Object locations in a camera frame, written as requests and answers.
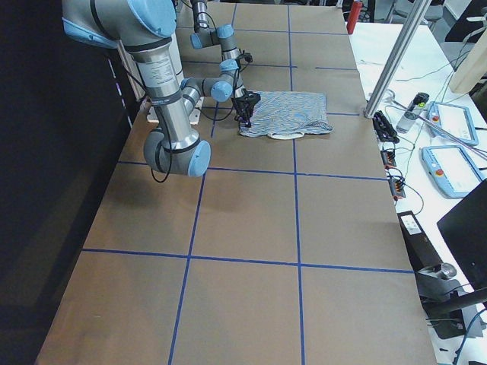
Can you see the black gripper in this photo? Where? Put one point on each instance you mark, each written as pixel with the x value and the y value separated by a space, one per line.
pixel 242 105

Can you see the navy white striped polo shirt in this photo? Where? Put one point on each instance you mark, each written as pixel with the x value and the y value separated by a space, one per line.
pixel 287 115

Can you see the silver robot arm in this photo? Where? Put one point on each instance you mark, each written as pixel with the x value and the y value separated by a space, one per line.
pixel 206 34
pixel 145 29

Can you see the red fire extinguisher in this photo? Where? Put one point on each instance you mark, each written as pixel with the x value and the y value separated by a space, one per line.
pixel 354 13

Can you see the black orange connector board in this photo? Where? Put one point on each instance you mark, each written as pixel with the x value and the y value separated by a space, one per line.
pixel 395 177

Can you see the far blue teach pendant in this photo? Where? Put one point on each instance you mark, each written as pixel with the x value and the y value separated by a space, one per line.
pixel 453 119

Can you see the blue teach pendant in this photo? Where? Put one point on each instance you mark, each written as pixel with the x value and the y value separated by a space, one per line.
pixel 453 119
pixel 451 169

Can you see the near blue teach pendant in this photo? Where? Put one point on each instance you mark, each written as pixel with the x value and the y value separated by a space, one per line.
pixel 451 169

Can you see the black box with label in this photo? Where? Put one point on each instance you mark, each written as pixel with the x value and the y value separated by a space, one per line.
pixel 422 255

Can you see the wooden beam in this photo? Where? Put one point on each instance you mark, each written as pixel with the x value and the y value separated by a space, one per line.
pixel 473 67

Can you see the black monitor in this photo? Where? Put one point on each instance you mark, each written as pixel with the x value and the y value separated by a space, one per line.
pixel 463 229

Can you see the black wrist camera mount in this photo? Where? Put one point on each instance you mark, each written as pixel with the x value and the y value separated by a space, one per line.
pixel 251 99
pixel 246 56

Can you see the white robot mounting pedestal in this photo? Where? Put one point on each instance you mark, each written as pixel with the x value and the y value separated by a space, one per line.
pixel 188 109

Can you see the aluminium frame post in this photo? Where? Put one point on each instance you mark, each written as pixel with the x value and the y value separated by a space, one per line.
pixel 413 20

